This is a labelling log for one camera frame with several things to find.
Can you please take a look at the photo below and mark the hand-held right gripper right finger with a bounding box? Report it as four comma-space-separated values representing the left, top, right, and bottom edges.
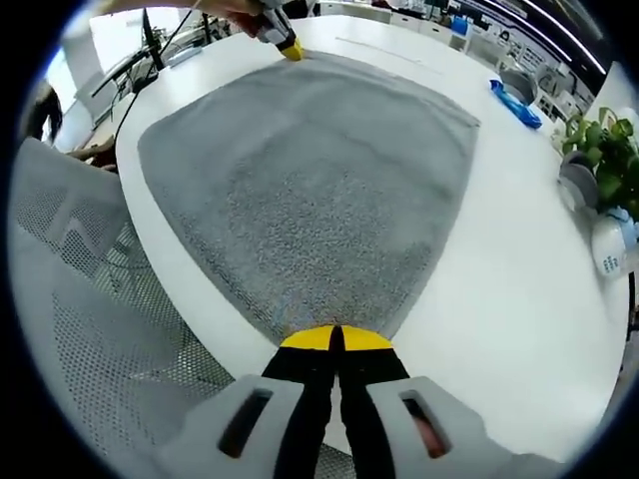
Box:
338, 323, 565, 479

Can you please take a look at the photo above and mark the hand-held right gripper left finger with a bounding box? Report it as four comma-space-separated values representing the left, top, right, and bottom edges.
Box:
159, 323, 334, 479

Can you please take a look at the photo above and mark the white bottle with blue print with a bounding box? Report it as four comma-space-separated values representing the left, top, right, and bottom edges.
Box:
591, 207, 636, 278

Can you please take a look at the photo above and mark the blue wet wipes packet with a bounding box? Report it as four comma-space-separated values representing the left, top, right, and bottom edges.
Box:
488, 78, 543, 131

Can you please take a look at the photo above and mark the grey mesh office chair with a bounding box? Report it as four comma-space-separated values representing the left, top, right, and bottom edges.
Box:
9, 137, 350, 479

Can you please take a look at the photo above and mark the green potted plant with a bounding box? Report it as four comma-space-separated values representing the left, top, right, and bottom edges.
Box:
561, 106, 639, 217

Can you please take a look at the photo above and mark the white table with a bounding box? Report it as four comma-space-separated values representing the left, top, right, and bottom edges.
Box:
114, 14, 631, 465

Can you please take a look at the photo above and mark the grey towel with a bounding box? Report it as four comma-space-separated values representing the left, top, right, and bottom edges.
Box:
137, 49, 483, 350

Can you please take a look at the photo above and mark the person's left hand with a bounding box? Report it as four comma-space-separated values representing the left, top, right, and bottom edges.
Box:
219, 4, 266, 39

